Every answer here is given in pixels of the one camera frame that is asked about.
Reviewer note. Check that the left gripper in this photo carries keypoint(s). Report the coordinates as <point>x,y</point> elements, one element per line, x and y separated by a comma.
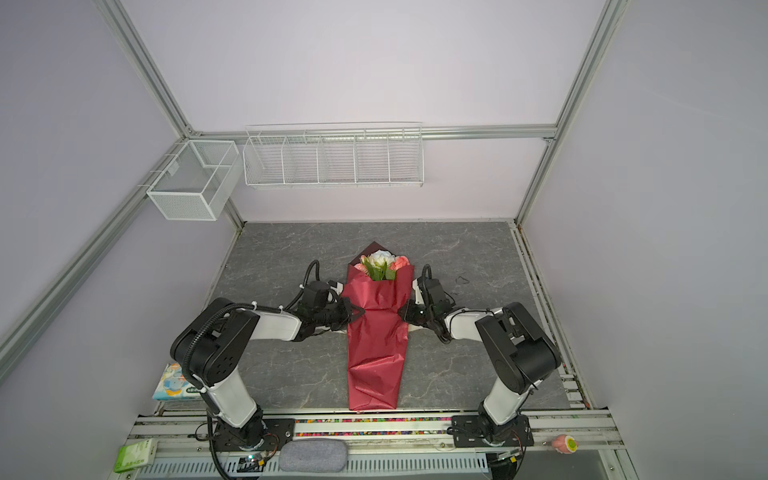
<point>347,316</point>

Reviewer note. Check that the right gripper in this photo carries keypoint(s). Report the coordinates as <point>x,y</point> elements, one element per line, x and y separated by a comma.
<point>408,313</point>

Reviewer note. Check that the single pink fake rose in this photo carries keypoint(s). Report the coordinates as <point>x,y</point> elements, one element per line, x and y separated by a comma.
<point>399,262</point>

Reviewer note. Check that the red wrapping paper sheet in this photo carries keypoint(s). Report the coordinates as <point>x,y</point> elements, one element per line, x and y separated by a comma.
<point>377,343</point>

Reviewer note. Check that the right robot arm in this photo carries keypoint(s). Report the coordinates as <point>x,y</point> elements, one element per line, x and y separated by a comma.
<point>521,353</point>

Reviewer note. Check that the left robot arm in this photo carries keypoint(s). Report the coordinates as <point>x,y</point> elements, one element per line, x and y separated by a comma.
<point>210,348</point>

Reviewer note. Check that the grey foam pad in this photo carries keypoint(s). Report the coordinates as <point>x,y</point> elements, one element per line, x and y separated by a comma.
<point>314,456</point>

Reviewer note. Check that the white mesh box basket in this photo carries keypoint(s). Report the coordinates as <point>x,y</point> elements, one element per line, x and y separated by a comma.
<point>198,180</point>

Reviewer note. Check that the pink round object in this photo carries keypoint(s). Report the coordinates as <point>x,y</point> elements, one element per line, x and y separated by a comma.
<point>565,444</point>

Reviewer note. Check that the green white packet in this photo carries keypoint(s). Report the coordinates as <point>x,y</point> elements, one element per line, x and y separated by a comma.
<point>135,455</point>

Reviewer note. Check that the white wire shelf basket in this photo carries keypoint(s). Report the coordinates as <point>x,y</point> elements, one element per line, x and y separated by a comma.
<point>334,154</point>

